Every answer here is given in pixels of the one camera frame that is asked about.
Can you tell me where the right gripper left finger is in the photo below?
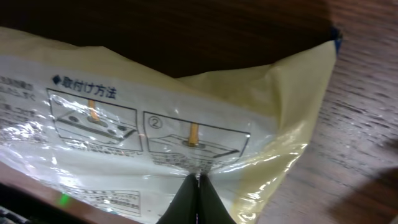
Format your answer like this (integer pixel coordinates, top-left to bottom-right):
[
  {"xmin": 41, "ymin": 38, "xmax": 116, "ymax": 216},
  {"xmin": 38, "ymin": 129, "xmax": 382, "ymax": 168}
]
[{"xmin": 157, "ymin": 174, "xmax": 198, "ymax": 224}]

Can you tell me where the yellow snack bag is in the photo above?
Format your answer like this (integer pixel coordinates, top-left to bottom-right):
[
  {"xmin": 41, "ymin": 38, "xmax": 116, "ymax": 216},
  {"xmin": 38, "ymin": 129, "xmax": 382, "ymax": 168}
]
[{"xmin": 1, "ymin": 27, "xmax": 341, "ymax": 223}]

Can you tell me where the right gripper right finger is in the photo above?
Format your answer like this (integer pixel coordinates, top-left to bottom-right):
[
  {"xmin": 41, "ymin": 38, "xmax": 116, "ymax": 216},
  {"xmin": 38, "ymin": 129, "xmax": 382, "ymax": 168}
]
[{"xmin": 197, "ymin": 175, "xmax": 236, "ymax": 224}]

